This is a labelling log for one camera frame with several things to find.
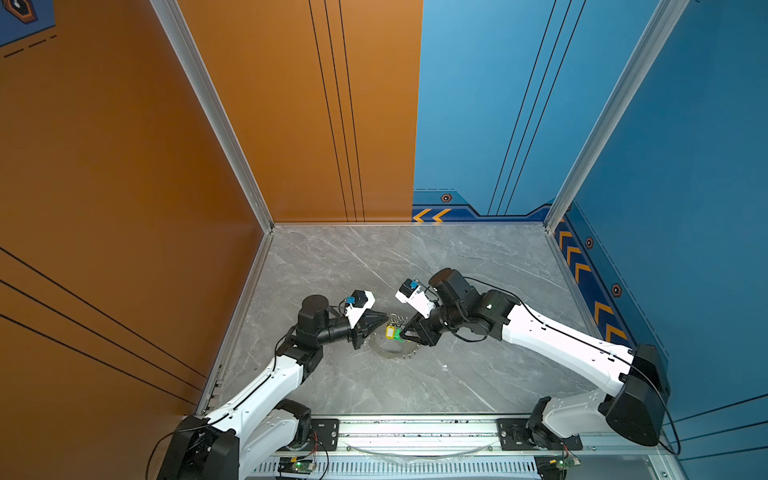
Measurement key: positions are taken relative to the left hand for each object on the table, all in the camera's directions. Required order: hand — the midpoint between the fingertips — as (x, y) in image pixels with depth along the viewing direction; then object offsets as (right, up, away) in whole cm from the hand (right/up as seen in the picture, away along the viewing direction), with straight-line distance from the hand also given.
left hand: (384, 315), depth 76 cm
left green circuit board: (-19, -35, -6) cm, 40 cm away
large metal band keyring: (+1, -7, +1) cm, 7 cm away
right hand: (+5, -3, -4) cm, 7 cm away
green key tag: (+3, -4, -6) cm, 7 cm away
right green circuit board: (+43, -33, -7) cm, 55 cm away
